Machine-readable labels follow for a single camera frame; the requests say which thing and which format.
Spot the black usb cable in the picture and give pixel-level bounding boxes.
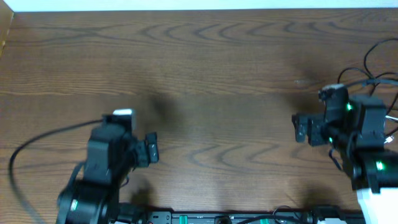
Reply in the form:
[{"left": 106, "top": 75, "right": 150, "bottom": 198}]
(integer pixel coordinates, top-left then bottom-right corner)
[{"left": 336, "top": 37, "right": 398, "bottom": 138}]

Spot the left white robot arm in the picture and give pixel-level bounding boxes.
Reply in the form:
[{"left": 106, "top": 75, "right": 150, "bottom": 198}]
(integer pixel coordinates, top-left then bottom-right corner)
[{"left": 57, "top": 129, "right": 159, "bottom": 223}]

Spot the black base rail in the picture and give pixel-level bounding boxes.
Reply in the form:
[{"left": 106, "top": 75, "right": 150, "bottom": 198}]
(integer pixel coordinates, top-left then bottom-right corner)
[{"left": 116, "top": 203, "right": 366, "bottom": 224}]

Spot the white usb cable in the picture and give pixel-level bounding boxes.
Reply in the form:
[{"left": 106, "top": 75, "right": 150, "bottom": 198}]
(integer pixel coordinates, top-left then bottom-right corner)
[{"left": 384, "top": 114, "right": 398, "bottom": 144}]

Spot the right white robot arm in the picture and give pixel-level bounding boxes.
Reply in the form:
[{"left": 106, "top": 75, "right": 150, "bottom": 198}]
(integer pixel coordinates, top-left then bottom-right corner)
[{"left": 292, "top": 111, "right": 397, "bottom": 223}]

